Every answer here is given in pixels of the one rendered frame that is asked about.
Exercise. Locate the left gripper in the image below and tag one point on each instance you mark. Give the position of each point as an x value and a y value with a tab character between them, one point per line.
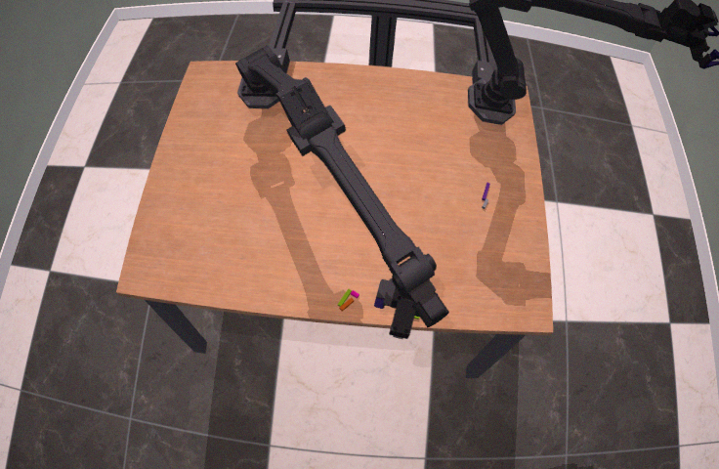
707	60

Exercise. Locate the orange rod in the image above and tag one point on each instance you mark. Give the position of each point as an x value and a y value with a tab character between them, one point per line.
347	304

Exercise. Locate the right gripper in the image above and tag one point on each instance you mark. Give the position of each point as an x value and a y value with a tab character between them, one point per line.
385	293

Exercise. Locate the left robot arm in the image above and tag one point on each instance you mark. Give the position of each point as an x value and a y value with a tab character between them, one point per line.
642	20

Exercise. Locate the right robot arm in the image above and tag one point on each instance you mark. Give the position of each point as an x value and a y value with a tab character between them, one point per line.
309	133

